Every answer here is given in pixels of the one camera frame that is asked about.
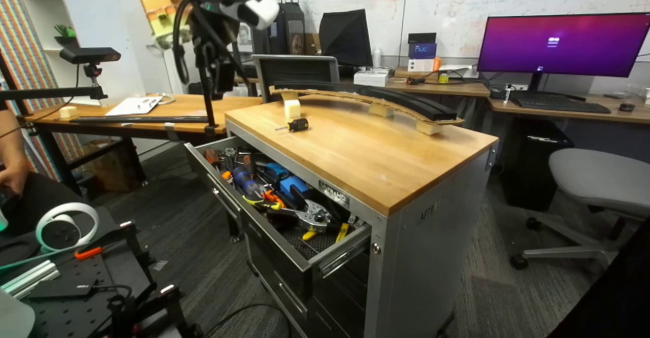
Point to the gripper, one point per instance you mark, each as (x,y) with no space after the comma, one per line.
(216,26)

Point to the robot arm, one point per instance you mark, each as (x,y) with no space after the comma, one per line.
(254,8)

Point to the black yellow screwdriver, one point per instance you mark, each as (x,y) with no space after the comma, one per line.
(298,124)

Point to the drawer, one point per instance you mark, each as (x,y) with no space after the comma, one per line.
(284,257)

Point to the wooden desk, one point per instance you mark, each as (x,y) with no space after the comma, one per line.
(624,115)
(177,107)

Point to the mesh back office chair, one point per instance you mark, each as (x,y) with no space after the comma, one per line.
(294,71)

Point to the black computer case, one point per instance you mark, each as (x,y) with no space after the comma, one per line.
(288,28)

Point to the cream foam block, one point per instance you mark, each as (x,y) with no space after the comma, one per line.
(67,112)
(292,109)

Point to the white paper sheet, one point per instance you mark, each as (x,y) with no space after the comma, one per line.
(133,106)

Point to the long black bar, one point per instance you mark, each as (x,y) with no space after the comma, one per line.
(137,119)

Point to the black monitor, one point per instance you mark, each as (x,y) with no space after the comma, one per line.
(345,38)

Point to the heap of tools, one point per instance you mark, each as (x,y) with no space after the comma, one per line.
(277,196)

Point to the cardboard box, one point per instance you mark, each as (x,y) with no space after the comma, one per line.
(114,168)

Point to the potted plant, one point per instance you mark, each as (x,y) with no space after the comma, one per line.
(66,34)

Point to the white box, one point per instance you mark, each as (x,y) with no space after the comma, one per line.
(371,77)

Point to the white shelf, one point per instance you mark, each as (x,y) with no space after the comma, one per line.
(45,28)

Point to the curved black track on cardboard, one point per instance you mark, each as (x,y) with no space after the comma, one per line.
(406,105)

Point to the stack of boxes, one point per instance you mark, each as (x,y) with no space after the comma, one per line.
(422,51)

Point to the person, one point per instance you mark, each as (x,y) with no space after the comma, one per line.
(12,150)

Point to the orange tool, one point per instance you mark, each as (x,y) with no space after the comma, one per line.
(89,252)

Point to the white hand controller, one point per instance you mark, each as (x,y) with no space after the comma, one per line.
(61,231)

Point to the whiteboard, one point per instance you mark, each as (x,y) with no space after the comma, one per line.
(457,3)

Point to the grey tool cabinet wooden top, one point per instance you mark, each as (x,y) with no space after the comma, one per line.
(406,257)

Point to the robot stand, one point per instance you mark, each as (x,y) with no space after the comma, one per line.
(76,297)

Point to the aluminium profile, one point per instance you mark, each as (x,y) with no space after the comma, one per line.
(28,279)

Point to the black computer tower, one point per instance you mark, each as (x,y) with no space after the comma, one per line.
(533,165)

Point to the black keyboard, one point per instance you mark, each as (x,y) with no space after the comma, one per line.
(558,104)

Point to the wide monitor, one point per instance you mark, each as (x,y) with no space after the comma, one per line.
(563,43)

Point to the grey office chair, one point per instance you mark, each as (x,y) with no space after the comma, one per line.
(599,178)

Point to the black mouse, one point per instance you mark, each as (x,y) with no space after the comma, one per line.
(627,107)

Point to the camera on mount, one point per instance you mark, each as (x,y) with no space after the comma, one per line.
(89,55)

